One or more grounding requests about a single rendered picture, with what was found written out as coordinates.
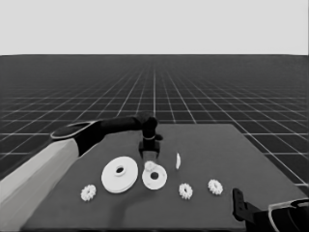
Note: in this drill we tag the small white toothed gear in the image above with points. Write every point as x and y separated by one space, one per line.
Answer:
92 193
189 192
219 188
147 166

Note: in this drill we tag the small thin white T-piece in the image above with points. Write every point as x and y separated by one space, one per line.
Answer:
178 161

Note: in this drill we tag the white round carrier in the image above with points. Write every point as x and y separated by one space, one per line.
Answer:
161 183

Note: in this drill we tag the large thick white disc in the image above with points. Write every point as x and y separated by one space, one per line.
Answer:
112 180

